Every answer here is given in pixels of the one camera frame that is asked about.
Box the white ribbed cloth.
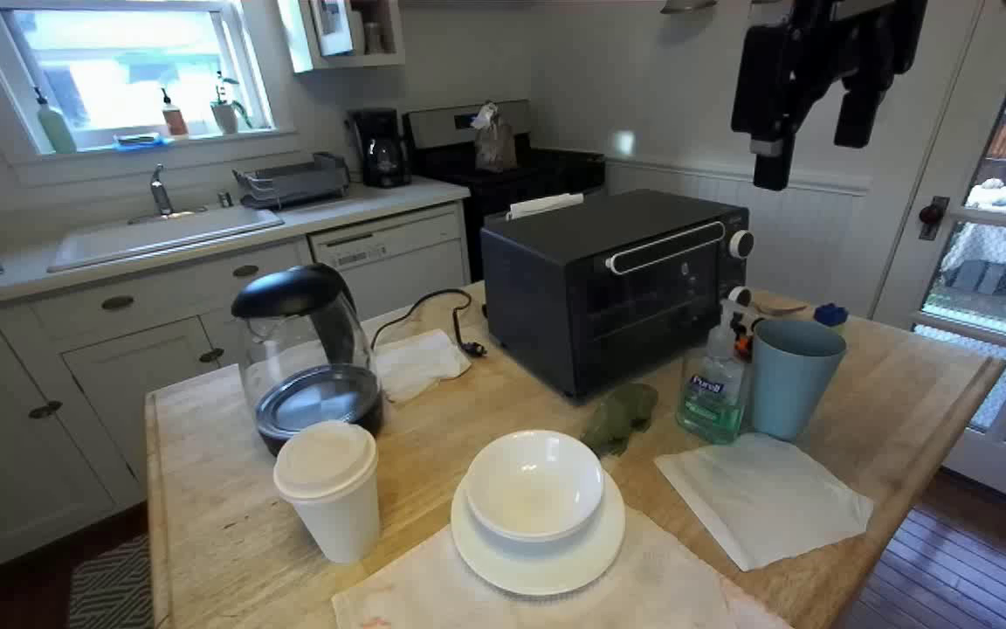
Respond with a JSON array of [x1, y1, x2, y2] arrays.
[[502, 187, 586, 222]]

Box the black glass electric kettle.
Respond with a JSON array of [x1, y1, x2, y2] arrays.
[[227, 262, 388, 456]]

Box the brown paper bag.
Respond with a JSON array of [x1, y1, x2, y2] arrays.
[[469, 100, 519, 173]]

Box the red small bottle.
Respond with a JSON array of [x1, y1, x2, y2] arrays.
[[155, 84, 190, 138]]

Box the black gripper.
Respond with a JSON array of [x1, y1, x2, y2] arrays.
[[731, 0, 932, 192]]

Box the large white cloth mat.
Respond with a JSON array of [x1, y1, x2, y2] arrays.
[[329, 503, 795, 629]]

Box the small white paper napkin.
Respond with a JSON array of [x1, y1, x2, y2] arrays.
[[653, 433, 880, 574]]

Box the white counter cabinets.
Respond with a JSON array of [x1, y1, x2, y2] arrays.
[[0, 170, 473, 592]]

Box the kitchen window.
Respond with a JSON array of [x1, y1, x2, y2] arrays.
[[0, 0, 278, 159]]

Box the blue green sponge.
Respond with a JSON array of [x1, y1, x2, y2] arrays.
[[809, 300, 851, 333]]

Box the orange black toy car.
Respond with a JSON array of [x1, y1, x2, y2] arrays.
[[727, 307, 761, 362]]

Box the black steel stove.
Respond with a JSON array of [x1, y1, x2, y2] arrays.
[[398, 99, 608, 284]]

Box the white kitchen sink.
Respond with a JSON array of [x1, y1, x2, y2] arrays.
[[44, 201, 287, 275]]

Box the black power cord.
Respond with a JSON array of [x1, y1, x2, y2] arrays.
[[362, 286, 492, 362]]

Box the blue windowsill sponge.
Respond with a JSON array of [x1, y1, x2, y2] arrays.
[[111, 130, 173, 157]]

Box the light blue plastic cup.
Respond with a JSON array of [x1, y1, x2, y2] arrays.
[[745, 313, 849, 442]]

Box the white folded cloth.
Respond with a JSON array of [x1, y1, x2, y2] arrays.
[[365, 326, 473, 405]]

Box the chrome faucet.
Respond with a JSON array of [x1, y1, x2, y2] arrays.
[[145, 165, 180, 221]]

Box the white wall shelf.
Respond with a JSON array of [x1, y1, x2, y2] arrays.
[[273, 0, 407, 79]]

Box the white dishwasher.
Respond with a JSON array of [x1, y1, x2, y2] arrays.
[[306, 201, 473, 326]]

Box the white ceramic bowl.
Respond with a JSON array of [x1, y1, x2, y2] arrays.
[[459, 427, 608, 553]]

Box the grey floor rug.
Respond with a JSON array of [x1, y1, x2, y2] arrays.
[[63, 532, 155, 629]]

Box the black toaster oven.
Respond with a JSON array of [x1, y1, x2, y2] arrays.
[[477, 187, 756, 405]]

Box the black door handle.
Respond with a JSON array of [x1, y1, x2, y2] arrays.
[[915, 192, 954, 243]]

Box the green dish soap bottle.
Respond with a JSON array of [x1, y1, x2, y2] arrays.
[[30, 84, 79, 157]]

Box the white glass panel door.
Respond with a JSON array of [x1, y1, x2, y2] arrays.
[[874, 0, 1006, 522]]

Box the grey dish rack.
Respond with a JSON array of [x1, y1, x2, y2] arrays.
[[229, 150, 357, 214]]

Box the green hand soap pump bottle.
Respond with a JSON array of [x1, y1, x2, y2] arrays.
[[674, 300, 754, 446]]

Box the green frog toy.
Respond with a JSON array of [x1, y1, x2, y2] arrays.
[[580, 380, 661, 460]]

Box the black coffee maker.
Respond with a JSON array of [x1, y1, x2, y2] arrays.
[[343, 106, 410, 192]]

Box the white ceramic plate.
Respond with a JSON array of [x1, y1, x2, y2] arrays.
[[447, 466, 627, 602]]

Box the white lidded paper cup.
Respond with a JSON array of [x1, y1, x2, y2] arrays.
[[270, 420, 385, 568]]

